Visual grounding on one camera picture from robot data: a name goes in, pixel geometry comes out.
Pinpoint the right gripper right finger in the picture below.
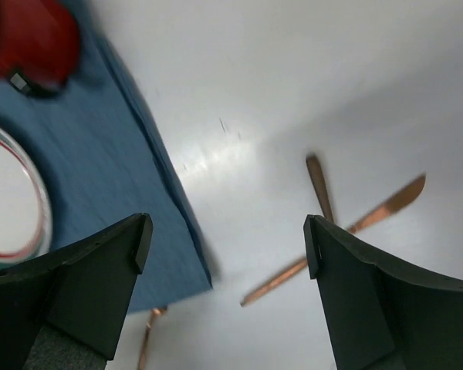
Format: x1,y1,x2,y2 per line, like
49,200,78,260
303,215,463,369

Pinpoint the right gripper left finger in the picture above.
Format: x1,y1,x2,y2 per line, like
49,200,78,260
0,214,153,369

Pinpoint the copper fork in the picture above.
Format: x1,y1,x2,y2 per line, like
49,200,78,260
137,307,167,370

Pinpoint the copper knife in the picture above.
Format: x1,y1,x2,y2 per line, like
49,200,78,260
240,173,426,307

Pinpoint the white plate green red rim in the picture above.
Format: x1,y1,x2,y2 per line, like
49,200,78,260
0,128,52,269

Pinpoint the blue cloth placemat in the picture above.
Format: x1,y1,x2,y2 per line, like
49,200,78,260
0,36,214,315

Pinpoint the red mug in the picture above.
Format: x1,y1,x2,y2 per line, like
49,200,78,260
0,1,81,99

